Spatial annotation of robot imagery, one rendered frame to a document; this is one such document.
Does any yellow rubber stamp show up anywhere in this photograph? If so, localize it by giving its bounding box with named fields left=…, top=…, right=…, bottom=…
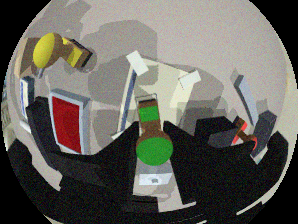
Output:
left=33, top=32, right=93, bottom=68

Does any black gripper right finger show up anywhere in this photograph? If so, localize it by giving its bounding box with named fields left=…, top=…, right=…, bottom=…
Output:
left=164, top=120, right=255, bottom=205

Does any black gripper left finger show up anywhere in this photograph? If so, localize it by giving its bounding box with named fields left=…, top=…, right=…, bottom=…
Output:
left=48, top=121, right=140, bottom=209

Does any red-handled rubber stamp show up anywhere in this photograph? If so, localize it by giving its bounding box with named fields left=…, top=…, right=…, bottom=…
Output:
left=233, top=116, right=257, bottom=151

